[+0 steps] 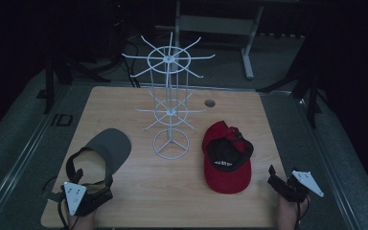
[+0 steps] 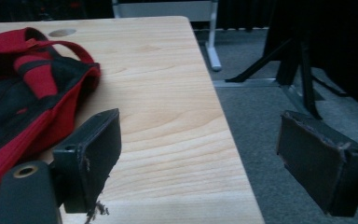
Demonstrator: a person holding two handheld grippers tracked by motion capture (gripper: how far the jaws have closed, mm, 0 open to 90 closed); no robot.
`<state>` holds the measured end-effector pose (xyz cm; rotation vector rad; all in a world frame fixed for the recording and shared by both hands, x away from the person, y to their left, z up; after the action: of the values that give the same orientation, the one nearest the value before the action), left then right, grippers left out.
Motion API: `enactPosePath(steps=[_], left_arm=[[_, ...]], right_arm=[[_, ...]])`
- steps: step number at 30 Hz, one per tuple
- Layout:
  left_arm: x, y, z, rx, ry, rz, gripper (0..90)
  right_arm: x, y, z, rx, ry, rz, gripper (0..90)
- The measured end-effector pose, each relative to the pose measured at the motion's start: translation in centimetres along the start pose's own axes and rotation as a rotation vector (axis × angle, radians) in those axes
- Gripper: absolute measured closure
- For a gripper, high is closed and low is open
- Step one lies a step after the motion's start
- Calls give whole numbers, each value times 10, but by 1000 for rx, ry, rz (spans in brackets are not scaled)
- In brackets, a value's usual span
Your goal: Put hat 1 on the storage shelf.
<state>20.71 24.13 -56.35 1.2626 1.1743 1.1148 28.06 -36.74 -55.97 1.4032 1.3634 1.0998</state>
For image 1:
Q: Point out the red cap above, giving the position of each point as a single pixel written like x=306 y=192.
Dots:
x=226 y=179

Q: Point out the person's right hand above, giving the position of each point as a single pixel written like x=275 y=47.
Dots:
x=287 y=214

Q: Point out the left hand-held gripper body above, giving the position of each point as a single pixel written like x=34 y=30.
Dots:
x=75 y=196

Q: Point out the person's left hand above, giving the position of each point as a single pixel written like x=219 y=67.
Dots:
x=81 y=222

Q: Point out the grey metal desk frame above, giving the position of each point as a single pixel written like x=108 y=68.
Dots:
x=217 y=25

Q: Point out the grey round table grommet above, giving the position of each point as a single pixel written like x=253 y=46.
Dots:
x=209 y=103

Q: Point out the grey cap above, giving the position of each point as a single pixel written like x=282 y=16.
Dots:
x=113 y=147

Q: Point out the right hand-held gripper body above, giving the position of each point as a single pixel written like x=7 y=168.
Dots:
x=289 y=190

